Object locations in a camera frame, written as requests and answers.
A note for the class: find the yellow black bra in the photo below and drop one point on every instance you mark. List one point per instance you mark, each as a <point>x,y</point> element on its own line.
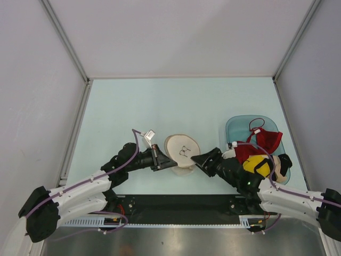
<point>274,166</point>

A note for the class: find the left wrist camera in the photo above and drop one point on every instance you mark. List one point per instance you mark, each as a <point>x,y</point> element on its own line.
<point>147,138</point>

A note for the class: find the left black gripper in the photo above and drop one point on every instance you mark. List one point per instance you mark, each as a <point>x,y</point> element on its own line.
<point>159,160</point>

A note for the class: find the teal transparent plastic basin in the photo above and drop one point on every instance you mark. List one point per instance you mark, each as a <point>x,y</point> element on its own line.
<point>237,130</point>

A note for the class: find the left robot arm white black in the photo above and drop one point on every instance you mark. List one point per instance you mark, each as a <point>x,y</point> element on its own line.
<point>46,210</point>

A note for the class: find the red bra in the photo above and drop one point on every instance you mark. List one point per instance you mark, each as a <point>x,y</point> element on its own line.
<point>258,136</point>

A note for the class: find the white mesh laundry bag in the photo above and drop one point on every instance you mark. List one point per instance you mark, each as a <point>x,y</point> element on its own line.
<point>180,148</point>

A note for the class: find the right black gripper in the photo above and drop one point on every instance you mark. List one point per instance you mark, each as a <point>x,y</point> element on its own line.
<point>207,166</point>

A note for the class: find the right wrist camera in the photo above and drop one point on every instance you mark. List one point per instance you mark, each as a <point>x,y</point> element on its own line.
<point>230,150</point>

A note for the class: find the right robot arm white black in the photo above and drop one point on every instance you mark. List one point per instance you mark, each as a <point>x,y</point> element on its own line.
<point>321,209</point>

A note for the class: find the white slotted cable duct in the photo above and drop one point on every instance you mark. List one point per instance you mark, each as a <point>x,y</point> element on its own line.
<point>243,221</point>

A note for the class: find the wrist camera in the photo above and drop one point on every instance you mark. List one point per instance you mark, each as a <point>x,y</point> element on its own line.
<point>230,150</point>
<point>147,138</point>

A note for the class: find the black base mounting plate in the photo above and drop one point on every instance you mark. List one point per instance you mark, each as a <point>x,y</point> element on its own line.
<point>183,209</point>

